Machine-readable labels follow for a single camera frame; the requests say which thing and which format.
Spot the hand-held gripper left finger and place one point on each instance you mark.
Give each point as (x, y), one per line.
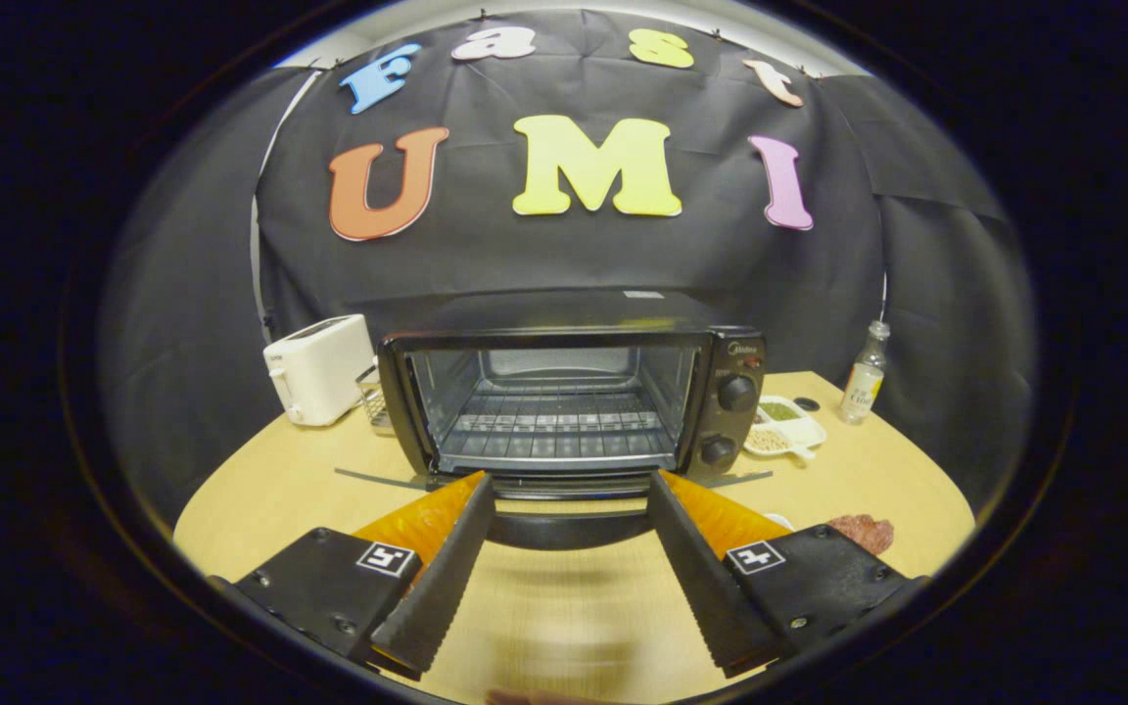
(442, 578)

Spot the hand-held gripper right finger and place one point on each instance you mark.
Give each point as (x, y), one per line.
(696, 578)

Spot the brown steak piece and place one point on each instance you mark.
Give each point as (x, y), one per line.
(863, 532)

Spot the black toaster oven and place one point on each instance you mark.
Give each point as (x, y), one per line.
(564, 311)

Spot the white bread toaster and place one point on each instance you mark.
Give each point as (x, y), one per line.
(319, 370)

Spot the white ribbed plastic tray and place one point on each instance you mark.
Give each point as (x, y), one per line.
(779, 520)

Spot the white divided condiment dish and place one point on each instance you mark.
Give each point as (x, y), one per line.
(794, 431)

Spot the dark bottle cap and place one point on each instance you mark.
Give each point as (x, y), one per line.
(807, 403)

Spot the clear glass bottle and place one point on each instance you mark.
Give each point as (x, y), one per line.
(863, 387)

